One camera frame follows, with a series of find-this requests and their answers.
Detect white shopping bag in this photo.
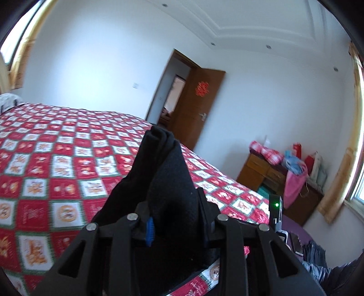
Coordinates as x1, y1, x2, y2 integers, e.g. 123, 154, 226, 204
304, 152, 327, 187

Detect black pants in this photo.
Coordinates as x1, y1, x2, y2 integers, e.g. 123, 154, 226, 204
93, 126, 219, 295

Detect white patterned pillow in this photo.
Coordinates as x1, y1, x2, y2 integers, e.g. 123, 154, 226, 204
0, 93, 25, 114

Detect silver door handle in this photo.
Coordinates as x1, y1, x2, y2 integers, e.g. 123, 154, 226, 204
199, 113, 207, 122

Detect blue cloth item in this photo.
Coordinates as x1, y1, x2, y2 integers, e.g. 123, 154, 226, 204
282, 150, 307, 175

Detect smartphone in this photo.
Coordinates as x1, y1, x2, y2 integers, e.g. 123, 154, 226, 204
289, 232, 303, 256

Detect red paper door decoration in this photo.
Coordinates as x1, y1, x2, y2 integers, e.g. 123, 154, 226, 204
195, 81, 209, 97

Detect person's jeans leg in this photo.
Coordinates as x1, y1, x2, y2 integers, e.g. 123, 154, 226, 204
302, 240, 363, 295

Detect red patchwork bed cover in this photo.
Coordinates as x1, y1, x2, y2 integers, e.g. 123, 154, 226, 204
0, 102, 271, 296

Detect right side yellow curtain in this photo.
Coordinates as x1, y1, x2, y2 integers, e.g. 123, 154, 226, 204
317, 42, 363, 225

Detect brown wooden door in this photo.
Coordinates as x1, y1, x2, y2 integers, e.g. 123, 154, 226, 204
168, 68, 226, 150

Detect yellow curtain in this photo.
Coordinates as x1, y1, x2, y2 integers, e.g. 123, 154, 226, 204
317, 42, 363, 225
8, 0, 57, 89

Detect right side window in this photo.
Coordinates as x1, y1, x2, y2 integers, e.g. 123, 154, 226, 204
345, 162, 363, 222

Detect wooden dresser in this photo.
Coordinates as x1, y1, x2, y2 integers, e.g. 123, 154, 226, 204
237, 151, 323, 226

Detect red gift bag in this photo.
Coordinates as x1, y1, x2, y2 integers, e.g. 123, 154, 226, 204
292, 143, 302, 159

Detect pink bag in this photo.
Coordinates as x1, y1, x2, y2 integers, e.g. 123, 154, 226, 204
283, 164, 308, 209

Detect red plaid cloth roll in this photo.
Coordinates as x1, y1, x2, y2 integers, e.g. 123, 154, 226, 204
249, 141, 284, 165

